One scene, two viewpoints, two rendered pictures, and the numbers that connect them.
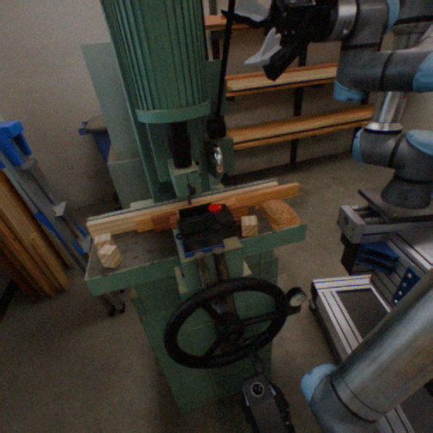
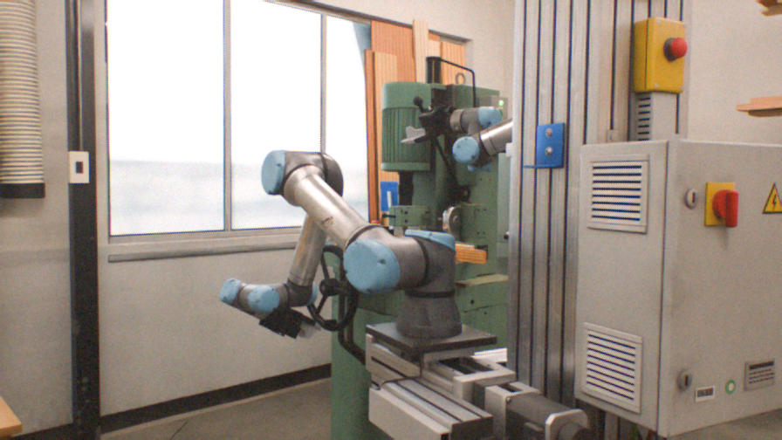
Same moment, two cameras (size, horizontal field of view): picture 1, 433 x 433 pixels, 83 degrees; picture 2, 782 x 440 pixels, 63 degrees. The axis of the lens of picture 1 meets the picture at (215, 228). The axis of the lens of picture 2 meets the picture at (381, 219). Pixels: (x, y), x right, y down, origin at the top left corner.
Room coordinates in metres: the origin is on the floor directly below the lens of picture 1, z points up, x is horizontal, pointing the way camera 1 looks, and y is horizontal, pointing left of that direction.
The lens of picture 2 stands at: (-0.54, -1.92, 1.16)
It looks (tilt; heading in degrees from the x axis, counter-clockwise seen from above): 3 degrees down; 61
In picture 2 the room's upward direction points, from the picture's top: 1 degrees clockwise
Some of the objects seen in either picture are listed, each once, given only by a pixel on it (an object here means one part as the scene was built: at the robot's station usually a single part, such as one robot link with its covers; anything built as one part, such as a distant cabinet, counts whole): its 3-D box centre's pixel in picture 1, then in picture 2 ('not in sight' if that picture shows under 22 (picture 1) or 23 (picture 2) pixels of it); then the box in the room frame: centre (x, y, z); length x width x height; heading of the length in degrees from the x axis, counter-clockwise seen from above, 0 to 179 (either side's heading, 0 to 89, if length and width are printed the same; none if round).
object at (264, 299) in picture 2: not in sight; (264, 298); (0.04, -0.19, 0.83); 0.11 x 0.11 x 0.08; 12
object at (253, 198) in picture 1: (222, 205); (424, 250); (0.68, -0.03, 0.92); 0.54 x 0.02 x 0.04; 103
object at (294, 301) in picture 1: (295, 297); not in sight; (0.51, -0.23, 0.65); 0.06 x 0.04 x 0.08; 103
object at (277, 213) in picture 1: (277, 209); not in sight; (0.62, -0.19, 0.92); 0.14 x 0.09 x 0.04; 13
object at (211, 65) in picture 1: (210, 88); (476, 164); (0.90, -0.03, 1.23); 0.09 x 0.08 x 0.15; 13
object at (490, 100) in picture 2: not in sight; (493, 118); (1.00, 0.01, 1.40); 0.10 x 0.06 x 0.16; 13
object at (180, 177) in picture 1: (185, 178); (408, 217); (0.67, 0.07, 1.03); 0.14 x 0.07 x 0.09; 13
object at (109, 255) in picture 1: (110, 256); not in sight; (0.48, 0.27, 0.92); 0.04 x 0.03 x 0.05; 75
